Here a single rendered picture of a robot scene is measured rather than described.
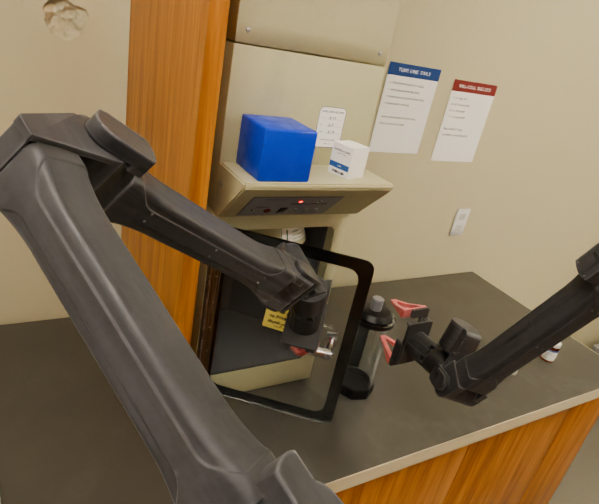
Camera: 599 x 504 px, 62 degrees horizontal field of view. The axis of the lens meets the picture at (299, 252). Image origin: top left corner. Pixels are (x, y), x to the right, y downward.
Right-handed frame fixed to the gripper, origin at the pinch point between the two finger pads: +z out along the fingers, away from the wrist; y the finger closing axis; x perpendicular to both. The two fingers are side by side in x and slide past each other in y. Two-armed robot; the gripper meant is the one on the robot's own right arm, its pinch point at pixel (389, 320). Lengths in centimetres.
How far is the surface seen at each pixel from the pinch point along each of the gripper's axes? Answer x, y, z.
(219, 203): 40.5, 24.9, 9.8
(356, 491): 8.8, -36.3, -13.5
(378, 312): -0.5, -0.8, 4.5
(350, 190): 18.8, 30.8, 0.8
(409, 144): -44, 28, 55
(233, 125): 39, 39, 12
